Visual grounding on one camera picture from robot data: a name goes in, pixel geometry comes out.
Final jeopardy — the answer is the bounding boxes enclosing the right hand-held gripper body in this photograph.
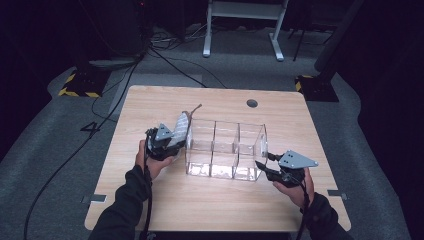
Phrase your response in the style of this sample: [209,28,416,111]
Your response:
[271,149,319,186]

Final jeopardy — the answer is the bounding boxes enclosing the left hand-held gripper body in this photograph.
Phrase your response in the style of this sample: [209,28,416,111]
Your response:
[145,123,178,162]

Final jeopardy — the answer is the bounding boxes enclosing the grey striped towel brown trim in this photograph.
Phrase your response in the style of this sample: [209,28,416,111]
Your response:
[171,103,203,149]

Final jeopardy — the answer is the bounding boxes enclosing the clear acrylic organizer box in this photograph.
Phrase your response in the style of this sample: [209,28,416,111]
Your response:
[184,118,269,183]

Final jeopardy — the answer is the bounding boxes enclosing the person's left hand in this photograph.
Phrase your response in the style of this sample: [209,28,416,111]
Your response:
[134,139,174,181]

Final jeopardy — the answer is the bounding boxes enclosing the person's right hand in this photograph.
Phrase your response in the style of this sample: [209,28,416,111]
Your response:
[273,168,315,209]

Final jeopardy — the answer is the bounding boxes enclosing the black yellow striped floor base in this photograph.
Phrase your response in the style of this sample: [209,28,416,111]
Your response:
[294,74,340,103]
[58,68,111,99]

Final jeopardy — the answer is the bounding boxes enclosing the grey flat stand base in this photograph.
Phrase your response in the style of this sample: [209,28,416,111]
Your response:
[88,58,141,71]

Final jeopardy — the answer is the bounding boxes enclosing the grey slanted pole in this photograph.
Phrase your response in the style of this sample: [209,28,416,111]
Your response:
[313,0,366,73]

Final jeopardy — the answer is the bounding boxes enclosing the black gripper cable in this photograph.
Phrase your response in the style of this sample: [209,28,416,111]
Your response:
[141,129,155,240]
[294,179,310,240]

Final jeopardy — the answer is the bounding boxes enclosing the grey metal table bracket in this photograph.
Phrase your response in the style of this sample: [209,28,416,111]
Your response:
[327,189,348,200]

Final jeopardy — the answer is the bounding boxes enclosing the thick black floor cable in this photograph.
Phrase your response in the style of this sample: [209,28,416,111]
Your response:
[148,46,209,89]

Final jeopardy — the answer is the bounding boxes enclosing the white metal stand frame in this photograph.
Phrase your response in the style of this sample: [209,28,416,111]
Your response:
[202,0,290,63]

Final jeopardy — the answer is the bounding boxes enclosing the long black floor cable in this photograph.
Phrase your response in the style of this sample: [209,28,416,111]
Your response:
[23,56,144,240]

